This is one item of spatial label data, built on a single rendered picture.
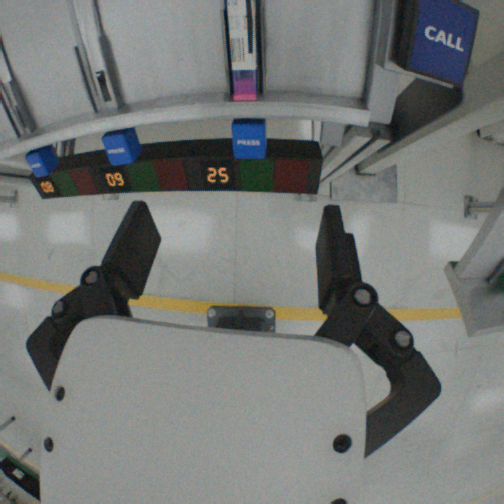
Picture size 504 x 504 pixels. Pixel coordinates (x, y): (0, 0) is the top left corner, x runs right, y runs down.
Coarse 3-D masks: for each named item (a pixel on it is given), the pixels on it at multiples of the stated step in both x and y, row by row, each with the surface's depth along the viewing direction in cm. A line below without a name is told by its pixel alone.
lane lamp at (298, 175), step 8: (280, 160) 21; (288, 160) 21; (296, 160) 21; (304, 160) 21; (280, 168) 22; (288, 168) 22; (296, 168) 21; (304, 168) 21; (280, 176) 22; (288, 176) 22; (296, 176) 22; (304, 176) 22; (280, 184) 23; (288, 184) 23; (296, 184) 23; (304, 184) 23; (296, 192) 24; (304, 192) 23
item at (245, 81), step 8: (240, 72) 13; (248, 72) 13; (256, 72) 14; (240, 80) 14; (248, 80) 14; (256, 80) 14; (240, 88) 14; (248, 88) 14; (256, 88) 14; (256, 96) 15
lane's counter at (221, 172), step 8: (200, 160) 22; (208, 160) 22; (216, 160) 22; (224, 160) 22; (232, 160) 21; (208, 168) 22; (216, 168) 22; (224, 168) 22; (232, 168) 22; (208, 176) 23; (216, 176) 23; (224, 176) 23; (232, 176) 23; (208, 184) 24; (216, 184) 24; (224, 184) 24; (232, 184) 24
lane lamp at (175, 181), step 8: (160, 160) 22; (168, 160) 22; (176, 160) 22; (160, 168) 23; (168, 168) 23; (176, 168) 23; (160, 176) 23; (168, 176) 23; (176, 176) 23; (184, 176) 23; (160, 184) 24; (168, 184) 24; (176, 184) 24; (184, 184) 24
